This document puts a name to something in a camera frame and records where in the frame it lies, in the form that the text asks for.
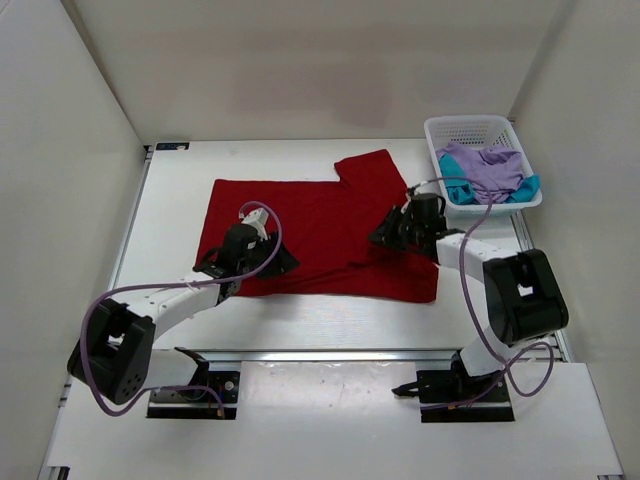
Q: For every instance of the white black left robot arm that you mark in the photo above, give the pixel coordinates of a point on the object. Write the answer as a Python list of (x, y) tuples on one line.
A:
[(115, 354)]

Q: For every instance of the lilac t shirt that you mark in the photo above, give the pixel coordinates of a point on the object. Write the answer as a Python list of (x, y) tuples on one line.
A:
[(469, 159)]

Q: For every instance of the red t shirt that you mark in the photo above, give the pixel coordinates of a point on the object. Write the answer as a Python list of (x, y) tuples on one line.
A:
[(326, 226)]

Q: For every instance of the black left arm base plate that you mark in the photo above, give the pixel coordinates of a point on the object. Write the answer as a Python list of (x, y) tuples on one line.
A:
[(192, 395)]

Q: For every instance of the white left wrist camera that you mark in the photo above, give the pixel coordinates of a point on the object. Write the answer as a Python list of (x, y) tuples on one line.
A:
[(257, 219)]

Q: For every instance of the aluminium table frame rail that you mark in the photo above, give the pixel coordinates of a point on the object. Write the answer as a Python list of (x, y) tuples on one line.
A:
[(329, 356)]

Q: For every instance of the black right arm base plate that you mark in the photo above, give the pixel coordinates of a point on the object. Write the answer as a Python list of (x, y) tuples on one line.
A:
[(454, 396)]

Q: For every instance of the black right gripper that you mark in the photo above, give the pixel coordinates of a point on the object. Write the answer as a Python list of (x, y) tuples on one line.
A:
[(386, 235)]

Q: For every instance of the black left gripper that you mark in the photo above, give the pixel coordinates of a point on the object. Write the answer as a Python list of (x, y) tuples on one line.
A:
[(286, 261)]

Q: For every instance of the teal t shirt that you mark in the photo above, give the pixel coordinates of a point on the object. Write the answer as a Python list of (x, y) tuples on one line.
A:
[(494, 184)]

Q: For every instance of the small dark table label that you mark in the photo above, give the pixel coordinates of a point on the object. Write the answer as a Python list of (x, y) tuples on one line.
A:
[(172, 146)]

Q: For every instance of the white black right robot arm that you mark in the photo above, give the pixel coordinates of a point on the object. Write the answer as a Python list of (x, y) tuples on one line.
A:
[(513, 298)]

